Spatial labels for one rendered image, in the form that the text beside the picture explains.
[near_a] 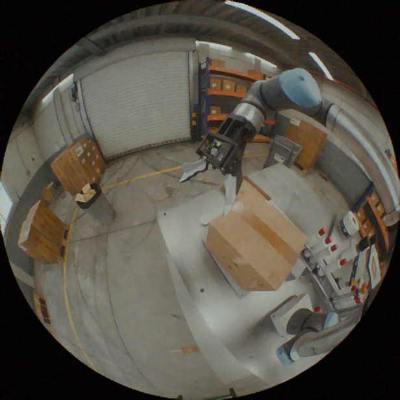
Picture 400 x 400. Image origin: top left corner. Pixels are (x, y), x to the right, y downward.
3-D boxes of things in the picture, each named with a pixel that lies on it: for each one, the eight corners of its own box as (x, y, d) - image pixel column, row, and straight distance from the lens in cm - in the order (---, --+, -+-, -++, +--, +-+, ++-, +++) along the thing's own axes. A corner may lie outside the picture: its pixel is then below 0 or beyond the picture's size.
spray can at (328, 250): (315, 260, 90) (339, 246, 79) (312, 265, 86) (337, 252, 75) (311, 254, 88) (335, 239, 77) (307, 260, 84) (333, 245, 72)
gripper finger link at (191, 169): (167, 169, 30) (197, 150, 26) (180, 173, 34) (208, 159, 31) (169, 180, 29) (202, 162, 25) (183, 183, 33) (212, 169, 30)
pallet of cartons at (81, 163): (97, 191, 313) (71, 149, 280) (74, 202, 365) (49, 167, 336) (107, 165, 408) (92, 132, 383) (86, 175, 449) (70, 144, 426)
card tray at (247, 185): (269, 201, 96) (271, 197, 93) (247, 215, 79) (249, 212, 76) (244, 178, 106) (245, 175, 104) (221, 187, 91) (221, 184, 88)
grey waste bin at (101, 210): (117, 225, 208) (93, 200, 171) (97, 230, 232) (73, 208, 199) (119, 205, 233) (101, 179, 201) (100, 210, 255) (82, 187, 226)
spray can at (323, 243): (310, 254, 88) (334, 239, 76) (306, 259, 84) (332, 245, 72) (305, 248, 86) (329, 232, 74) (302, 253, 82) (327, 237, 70)
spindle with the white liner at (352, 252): (343, 259, 124) (370, 240, 113) (341, 267, 117) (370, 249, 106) (339, 251, 119) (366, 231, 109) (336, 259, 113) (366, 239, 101)
